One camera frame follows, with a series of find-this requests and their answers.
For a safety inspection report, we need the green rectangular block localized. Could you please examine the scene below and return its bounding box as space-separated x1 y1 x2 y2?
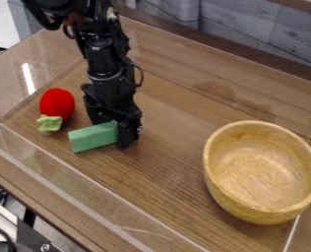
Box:
67 121 117 153

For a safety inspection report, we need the brown wooden bowl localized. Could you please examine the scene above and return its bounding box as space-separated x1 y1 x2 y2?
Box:
203 120 311 225

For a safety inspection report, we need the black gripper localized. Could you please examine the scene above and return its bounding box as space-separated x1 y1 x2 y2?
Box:
81 70 142 149

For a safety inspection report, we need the red plush strawberry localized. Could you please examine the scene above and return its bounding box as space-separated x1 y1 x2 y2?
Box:
37 88 76 132

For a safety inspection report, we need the black equipment under table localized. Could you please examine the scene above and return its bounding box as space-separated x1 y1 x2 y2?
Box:
0 223 63 252

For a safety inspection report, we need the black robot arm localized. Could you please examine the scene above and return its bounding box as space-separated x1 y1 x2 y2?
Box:
22 0 144 149

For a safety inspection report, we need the black cable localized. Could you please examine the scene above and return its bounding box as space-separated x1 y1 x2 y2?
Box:
22 0 71 32

